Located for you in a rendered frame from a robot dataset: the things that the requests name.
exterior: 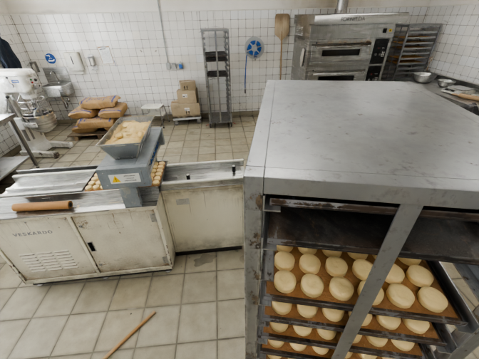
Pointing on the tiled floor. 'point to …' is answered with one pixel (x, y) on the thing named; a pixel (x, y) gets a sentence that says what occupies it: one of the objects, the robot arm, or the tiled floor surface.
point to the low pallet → (88, 134)
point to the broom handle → (128, 335)
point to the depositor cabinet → (85, 238)
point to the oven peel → (282, 24)
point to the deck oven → (343, 45)
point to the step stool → (155, 112)
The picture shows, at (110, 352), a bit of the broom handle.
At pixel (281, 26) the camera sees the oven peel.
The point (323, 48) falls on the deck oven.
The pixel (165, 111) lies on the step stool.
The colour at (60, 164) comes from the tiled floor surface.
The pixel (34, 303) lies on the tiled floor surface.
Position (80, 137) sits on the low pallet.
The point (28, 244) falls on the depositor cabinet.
